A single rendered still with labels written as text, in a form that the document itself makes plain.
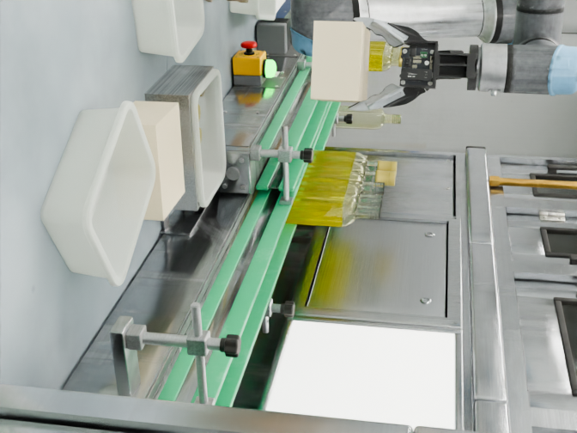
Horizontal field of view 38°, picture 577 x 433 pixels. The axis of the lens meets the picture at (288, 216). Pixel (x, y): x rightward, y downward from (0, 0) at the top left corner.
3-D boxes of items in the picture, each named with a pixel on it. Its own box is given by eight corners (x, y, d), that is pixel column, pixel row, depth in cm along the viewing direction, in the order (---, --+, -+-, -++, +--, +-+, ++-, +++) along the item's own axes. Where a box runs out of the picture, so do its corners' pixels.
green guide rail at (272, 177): (256, 190, 173) (294, 192, 172) (255, 186, 173) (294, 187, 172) (349, 1, 327) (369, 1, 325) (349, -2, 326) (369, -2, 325)
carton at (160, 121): (118, 217, 134) (163, 221, 133) (108, 123, 128) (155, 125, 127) (143, 189, 145) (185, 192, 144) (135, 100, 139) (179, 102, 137)
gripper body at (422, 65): (399, 38, 127) (479, 39, 125) (402, 43, 136) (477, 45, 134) (396, 88, 128) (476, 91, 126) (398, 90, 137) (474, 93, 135)
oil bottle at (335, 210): (256, 222, 178) (355, 228, 175) (255, 199, 175) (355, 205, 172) (261, 210, 183) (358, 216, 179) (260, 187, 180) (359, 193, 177)
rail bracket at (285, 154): (252, 204, 170) (312, 208, 168) (247, 126, 162) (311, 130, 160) (254, 198, 173) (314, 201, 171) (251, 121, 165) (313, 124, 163)
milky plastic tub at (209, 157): (158, 210, 153) (204, 213, 151) (146, 93, 142) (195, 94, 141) (185, 171, 168) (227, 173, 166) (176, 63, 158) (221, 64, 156)
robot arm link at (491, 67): (505, 45, 133) (501, 97, 134) (476, 45, 134) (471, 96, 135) (508, 41, 126) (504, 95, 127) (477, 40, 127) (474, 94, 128)
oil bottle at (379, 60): (325, 70, 273) (411, 73, 269) (325, 53, 271) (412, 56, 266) (327, 65, 278) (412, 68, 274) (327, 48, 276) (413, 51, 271)
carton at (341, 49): (313, 21, 129) (362, 21, 127) (326, 31, 144) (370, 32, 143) (310, 99, 130) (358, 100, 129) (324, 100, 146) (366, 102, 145)
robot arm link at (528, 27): (561, 3, 139) (568, 16, 130) (554, 70, 144) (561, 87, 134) (513, 3, 141) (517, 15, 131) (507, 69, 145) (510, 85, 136)
